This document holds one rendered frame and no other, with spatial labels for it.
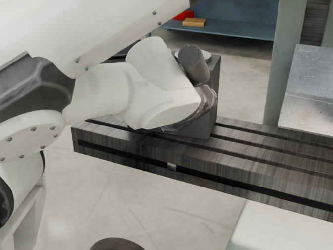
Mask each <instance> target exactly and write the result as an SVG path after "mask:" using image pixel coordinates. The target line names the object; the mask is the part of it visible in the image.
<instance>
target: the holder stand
mask: <svg viewBox="0 0 333 250"><path fill-rule="evenodd" d="M168 49H169V50H170V52H171V53H172V55H173V56H174V58H175V59H176V61H177V62H178V64H179V66H180V67H182V65H181V63H180V62H179V59H178V52H179V51H172V50H171V49H170V48H168ZM201 51H202V53H203V56H204V58H205V61H206V64H207V66H208V69H209V71H210V78H209V80H208V81H207V83H205V85H208V86H209V88H210V89H213V90H214V91H215V93H216V94H217V97H218V91H219V77H220V64H221V56H220V55H214V54H211V53H209V52H207V51H204V50H201ZM216 101H217V103H218V98H217V99H216ZM217 105H218V104H217ZM217 105H216V106H214V108H213V109H212V110H211V111H209V112H208V113H206V114H205V115H203V116H202V117H200V118H199V119H198V120H196V121H195V122H193V123H192V124H190V125H189V126H188V127H186V128H185V129H183V130H182V131H180V132H179V133H177V134H174V135H179V136H186V137H192V138H199V139H206V140H208V139H209V136H210V134H211V131H212V129H213V126H214V124H215V121H216V118H217ZM139 130H146V131H153V132H159V133H166V134H170V133H168V132H166V131H165V132H163V131H162V129H161V128H160V127H157V128H153V129H143V128H140V129H139Z"/></svg>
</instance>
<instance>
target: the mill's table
mask: <svg viewBox="0 0 333 250"><path fill-rule="evenodd" d="M71 134H72V141H73V148H74V152H77V153H81V154H84V155H88V156H92V157H95V158H99V159H102V160H106V161H110V162H113V163H117V164H121V165H124V166H128V167H131V168H135V169H138V170H142V171H146V172H149V173H153V174H157V175H160V176H164V177H168V178H171V179H175V180H178V181H182V182H186V183H189V184H193V185H197V186H200V187H204V188H208V189H212V190H216V191H219V192H223V193H227V194H230V195H234V196H238V197H241V198H244V199H248V200H252V201H255V202H259V203H263V204H266V205H270V206H273V207H277V208H281V209H284V210H288V211H292V212H295V213H299V214H303V215H306V216H310V217H314V218H317V219H321V220H324V221H328V222H332V223H333V138H329V137H324V136H319V135H314V134H309V133H304V132H299V131H294V130H289V129H284V128H279V127H274V126H269V125H263V124H258V123H253V122H248V121H243V120H237V119H232V118H227V117H222V116H217V118H216V121H215V124H214V126H213V129H212V131H211V134H210V136H209V139H208V140H206V139H199V138H192V137H186V136H179V135H173V134H166V133H159V132H153V131H146V130H139V129H136V130H134V129H132V128H128V127H127V123H126V121H121V120H119V119H117V118H116V117H115V116H113V115H106V116H101V117H96V118H91V119H87V120H85V121H82V122H79V123H77V124H75V125H73V126H71Z"/></svg>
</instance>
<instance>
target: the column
mask: <svg viewBox="0 0 333 250"><path fill-rule="evenodd" d="M296 44H304V45H312V46H321V47H330V48H333V0H279V6H278V13H277V23H276V30H275V37H274V44H273V51H272V58H271V66H270V73H269V80H268V87H267V94H266V101H265V108H264V115H263V122H262V124H263V125H269V126H274V127H277V126H278V122H279V118H280V113H281V109H282V105H283V101H284V97H285V93H286V88H287V84H288V79H289V74H290V70H291V65H292V60H293V55H294V51H295V46H296Z"/></svg>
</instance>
